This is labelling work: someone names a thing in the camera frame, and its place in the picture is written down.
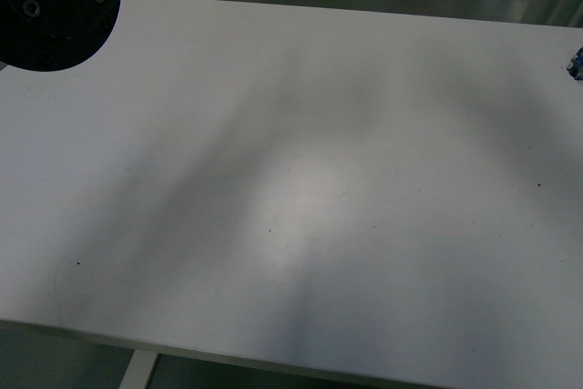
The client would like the white table leg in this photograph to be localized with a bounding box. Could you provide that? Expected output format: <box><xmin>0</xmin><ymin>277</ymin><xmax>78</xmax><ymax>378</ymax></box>
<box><xmin>118</xmin><ymin>350</ymin><xmax>159</xmax><ymax>389</ymax></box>

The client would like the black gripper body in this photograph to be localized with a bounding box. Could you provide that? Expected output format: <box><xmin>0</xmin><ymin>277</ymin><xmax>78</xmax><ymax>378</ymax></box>
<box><xmin>1</xmin><ymin>0</ymin><xmax>121</xmax><ymax>72</ymax></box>

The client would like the push button switch at edge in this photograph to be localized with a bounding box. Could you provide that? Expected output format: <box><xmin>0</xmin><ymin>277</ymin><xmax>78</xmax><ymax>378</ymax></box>
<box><xmin>567</xmin><ymin>48</ymin><xmax>583</xmax><ymax>81</ymax></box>

